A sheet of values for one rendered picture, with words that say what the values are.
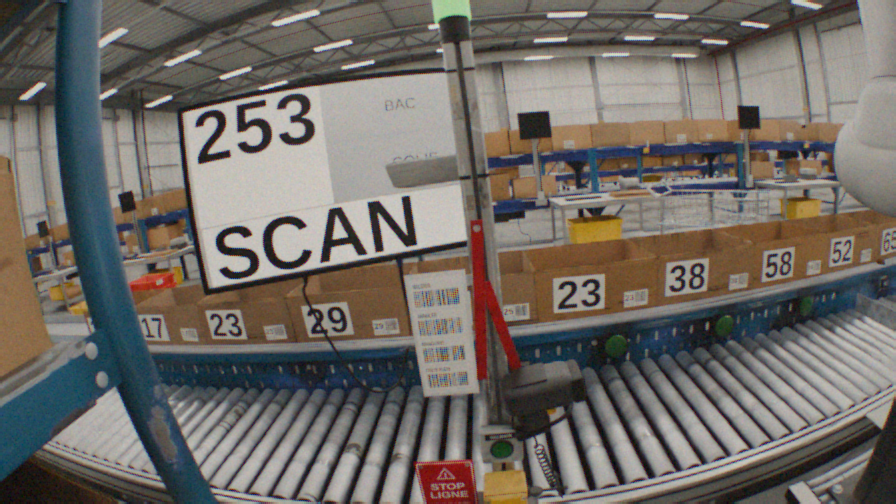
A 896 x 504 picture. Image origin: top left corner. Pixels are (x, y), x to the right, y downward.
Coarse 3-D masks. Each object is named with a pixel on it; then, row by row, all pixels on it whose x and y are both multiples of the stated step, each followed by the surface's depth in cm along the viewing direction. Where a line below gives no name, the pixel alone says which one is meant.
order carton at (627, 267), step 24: (624, 240) 142; (552, 264) 146; (576, 264) 145; (600, 264) 115; (624, 264) 115; (648, 264) 114; (552, 288) 118; (624, 288) 116; (648, 288) 116; (552, 312) 120; (576, 312) 119; (600, 312) 119
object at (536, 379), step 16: (528, 368) 57; (544, 368) 57; (560, 368) 55; (576, 368) 55; (512, 384) 54; (528, 384) 54; (544, 384) 53; (560, 384) 53; (576, 384) 53; (512, 400) 53; (528, 400) 53; (544, 400) 53; (560, 400) 53; (576, 400) 53; (512, 416) 55; (528, 416) 56; (544, 416) 56; (528, 432) 56; (544, 432) 56
